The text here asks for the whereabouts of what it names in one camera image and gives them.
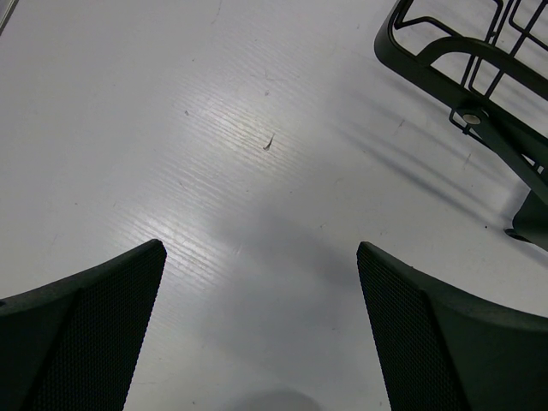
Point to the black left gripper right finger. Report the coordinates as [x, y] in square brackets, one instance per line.
[441, 348]

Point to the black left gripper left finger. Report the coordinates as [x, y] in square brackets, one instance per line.
[74, 344]

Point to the black wire dish rack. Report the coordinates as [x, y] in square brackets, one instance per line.
[486, 61]

